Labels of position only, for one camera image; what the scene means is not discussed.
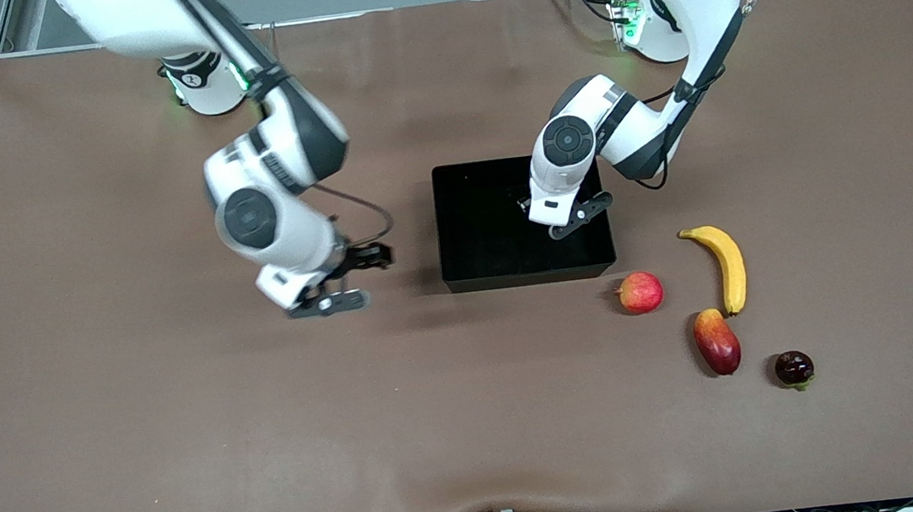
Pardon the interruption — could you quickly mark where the black plastic box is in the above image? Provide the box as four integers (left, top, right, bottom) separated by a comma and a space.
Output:
430, 147, 619, 295

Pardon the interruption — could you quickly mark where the yellow banana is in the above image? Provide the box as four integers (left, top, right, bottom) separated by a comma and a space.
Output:
678, 222, 751, 321

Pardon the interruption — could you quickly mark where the red yellow apple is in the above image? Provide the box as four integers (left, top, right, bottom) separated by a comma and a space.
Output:
614, 269, 667, 317

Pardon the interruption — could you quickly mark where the table cover mat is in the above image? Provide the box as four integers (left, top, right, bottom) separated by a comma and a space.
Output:
0, 0, 913, 512

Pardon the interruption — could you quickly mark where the red yellow mango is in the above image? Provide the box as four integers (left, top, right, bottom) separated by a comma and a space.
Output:
690, 305, 744, 379

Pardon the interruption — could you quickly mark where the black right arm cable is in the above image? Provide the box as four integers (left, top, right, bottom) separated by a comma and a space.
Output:
311, 174, 397, 252

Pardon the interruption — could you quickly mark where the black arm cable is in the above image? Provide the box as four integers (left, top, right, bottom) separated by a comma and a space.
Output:
311, 174, 397, 252
616, 0, 826, 192

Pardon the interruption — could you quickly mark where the black base cable bundle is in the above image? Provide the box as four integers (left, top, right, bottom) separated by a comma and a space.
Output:
538, 0, 655, 32

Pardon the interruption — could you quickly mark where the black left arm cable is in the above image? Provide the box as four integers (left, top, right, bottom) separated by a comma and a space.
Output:
616, 0, 826, 192

